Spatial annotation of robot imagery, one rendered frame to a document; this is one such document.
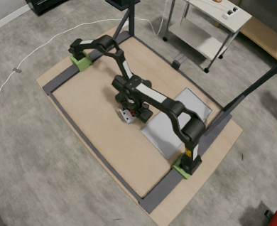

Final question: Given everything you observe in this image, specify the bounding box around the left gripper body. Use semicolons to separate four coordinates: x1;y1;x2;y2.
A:
115;93;153;124

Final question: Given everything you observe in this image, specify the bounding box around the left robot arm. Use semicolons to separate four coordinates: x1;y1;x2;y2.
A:
112;75;206;176

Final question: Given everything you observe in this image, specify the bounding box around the white metal bracket with holes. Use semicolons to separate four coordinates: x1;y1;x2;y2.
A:
119;109;136;123

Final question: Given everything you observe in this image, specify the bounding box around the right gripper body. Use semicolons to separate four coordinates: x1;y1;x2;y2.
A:
143;103;149;109

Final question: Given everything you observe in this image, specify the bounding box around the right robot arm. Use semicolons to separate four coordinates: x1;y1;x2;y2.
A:
68;34;135;81

